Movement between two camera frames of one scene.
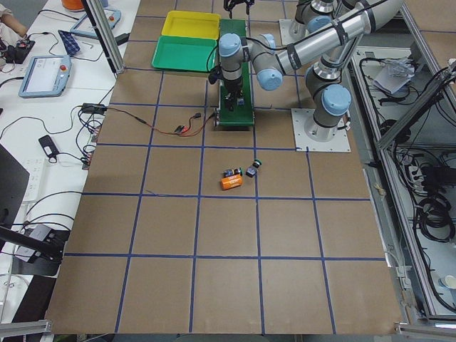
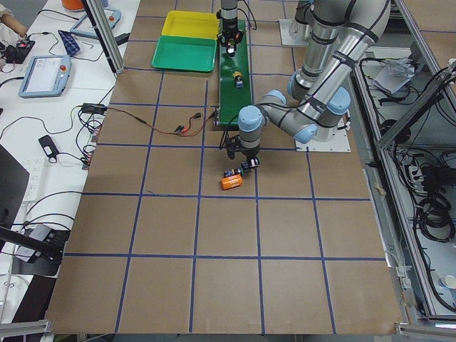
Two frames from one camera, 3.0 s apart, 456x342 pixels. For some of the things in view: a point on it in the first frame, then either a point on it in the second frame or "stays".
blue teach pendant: [46, 76] stays
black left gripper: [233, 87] → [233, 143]
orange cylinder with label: [231, 181] stays
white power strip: [36, 168] stays
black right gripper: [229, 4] → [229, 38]
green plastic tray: [185, 53] stays
